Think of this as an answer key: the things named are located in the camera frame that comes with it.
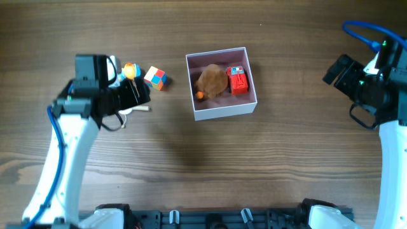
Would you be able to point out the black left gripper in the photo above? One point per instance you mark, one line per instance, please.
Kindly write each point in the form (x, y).
(142, 90)

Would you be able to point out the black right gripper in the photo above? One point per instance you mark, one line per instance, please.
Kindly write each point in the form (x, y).
(344, 81)

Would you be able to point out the yellow duck toy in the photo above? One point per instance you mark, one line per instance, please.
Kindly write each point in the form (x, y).
(129, 71)

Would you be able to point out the brown plush toy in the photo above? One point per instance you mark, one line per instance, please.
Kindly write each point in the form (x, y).
(212, 82)

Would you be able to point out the white cardboard box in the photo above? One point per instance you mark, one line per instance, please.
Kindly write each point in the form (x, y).
(226, 104)

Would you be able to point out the red toy truck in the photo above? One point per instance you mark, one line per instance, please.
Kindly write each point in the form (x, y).
(237, 80)

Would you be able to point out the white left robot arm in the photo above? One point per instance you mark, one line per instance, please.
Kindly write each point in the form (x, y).
(55, 203)

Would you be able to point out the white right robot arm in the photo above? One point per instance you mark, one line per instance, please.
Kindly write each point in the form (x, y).
(392, 201)

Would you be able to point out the colourful two-by-two puzzle cube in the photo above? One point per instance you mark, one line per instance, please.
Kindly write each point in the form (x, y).
(155, 78)

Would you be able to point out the white wooden rattle drum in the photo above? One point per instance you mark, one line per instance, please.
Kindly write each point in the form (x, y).
(126, 112)

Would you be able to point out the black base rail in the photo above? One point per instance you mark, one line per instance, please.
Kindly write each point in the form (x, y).
(304, 216)

